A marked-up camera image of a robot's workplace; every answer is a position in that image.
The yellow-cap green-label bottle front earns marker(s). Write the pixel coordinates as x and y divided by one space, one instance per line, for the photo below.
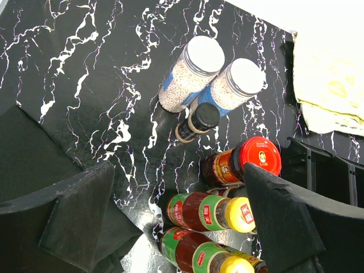
191 251

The red-lid chili sauce jar rear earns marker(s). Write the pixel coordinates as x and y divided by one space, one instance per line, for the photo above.
226 168

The yellow-cap green-label bottle rear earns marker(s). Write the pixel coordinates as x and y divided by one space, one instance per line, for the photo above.
201 211

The black-cap spice bottle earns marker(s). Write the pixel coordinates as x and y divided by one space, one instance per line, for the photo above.
230 192
205 117

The black cloth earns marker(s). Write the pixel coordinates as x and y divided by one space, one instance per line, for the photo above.
31 160

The black organizer tray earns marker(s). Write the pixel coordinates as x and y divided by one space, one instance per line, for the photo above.
323 173

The black-cap spice bottle middle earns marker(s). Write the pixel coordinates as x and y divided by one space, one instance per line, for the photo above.
230 192

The patterned cream folded cloth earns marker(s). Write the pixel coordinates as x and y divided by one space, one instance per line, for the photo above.
328 83

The white-lid granule jar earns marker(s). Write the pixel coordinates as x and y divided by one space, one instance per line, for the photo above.
198 64
241 80

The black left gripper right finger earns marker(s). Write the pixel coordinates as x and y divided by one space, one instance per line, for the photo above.
302 231

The left white-lid granule jar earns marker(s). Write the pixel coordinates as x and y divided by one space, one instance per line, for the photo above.
198 64

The black-cap spice bottle rear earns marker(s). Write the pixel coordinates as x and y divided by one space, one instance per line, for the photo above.
205 117

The right white-lid granule jar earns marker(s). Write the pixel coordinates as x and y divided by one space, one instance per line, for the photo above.
241 80

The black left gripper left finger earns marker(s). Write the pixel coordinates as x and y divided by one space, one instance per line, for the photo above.
56 229

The yellow-cap green-label bottle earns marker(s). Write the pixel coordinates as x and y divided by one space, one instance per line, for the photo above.
191 251
201 211

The yellow-label beige-cap bottle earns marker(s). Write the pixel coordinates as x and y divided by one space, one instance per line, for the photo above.
258 264

